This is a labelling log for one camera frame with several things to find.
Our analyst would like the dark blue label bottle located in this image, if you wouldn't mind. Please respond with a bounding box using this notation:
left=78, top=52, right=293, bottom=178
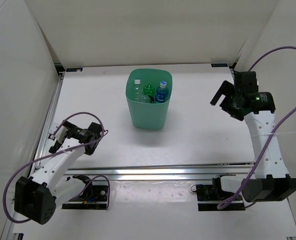
left=155, top=81, right=169, bottom=103

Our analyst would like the black label small bottle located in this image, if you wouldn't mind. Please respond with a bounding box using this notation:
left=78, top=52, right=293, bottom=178
left=139, top=95, right=155, bottom=104

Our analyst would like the clear unlabelled plastic bottle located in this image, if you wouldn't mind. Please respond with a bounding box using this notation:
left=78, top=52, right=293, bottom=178
left=133, top=79, right=142, bottom=102

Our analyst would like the green soda bottle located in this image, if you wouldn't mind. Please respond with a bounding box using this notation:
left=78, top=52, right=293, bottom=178
left=143, top=84, right=155, bottom=97

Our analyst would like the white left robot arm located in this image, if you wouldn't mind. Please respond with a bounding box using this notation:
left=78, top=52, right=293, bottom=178
left=14, top=121, right=103, bottom=225

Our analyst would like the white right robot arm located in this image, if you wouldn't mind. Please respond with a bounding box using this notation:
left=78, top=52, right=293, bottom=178
left=210, top=71, right=296, bottom=203

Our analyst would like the green plastic bin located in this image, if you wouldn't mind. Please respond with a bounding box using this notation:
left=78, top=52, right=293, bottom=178
left=125, top=68, right=173, bottom=130

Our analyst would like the blue right corner sticker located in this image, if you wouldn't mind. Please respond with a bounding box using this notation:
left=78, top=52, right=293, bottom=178
left=211, top=63, right=229, bottom=68

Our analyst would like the blue table corner sticker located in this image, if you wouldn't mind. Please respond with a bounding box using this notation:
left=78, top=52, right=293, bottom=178
left=65, top=67, right=83, bottom=73

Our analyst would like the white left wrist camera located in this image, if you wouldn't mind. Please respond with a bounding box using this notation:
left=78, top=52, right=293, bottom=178
left=48, top=123, right=68, bottom=144

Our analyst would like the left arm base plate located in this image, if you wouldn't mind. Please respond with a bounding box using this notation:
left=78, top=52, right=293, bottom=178
left=61, top=185, right=109, bottom=210

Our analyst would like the aluminium table frame rail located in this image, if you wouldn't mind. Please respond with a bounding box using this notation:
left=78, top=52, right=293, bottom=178
left=0, top=64, right=296, bottom=240

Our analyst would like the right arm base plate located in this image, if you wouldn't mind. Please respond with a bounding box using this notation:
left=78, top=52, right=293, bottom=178
left=190, top=184, right=246, bottom=212

